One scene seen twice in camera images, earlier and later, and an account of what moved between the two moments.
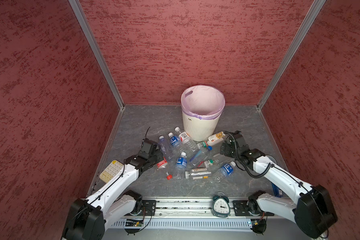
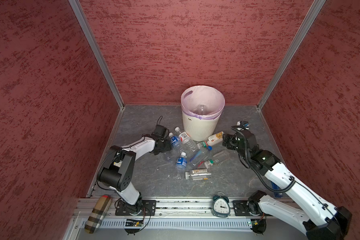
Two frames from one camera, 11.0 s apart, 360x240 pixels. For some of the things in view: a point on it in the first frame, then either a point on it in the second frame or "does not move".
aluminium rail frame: [187, 213] does not move
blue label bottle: [175, 140] does not move
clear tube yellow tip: [199, 177] does not move
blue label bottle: [181, 164] does not move
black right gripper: [227, 147] -> [231, 138]
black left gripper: [159, 156] -> [168, 147]
